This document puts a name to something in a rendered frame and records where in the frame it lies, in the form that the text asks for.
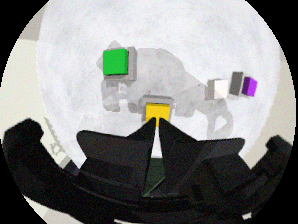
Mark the purple button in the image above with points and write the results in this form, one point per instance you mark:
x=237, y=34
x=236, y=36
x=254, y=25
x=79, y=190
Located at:
x=243, y=85

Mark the yellow button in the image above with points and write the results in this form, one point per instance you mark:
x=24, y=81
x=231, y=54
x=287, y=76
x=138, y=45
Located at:
x=156, y=106

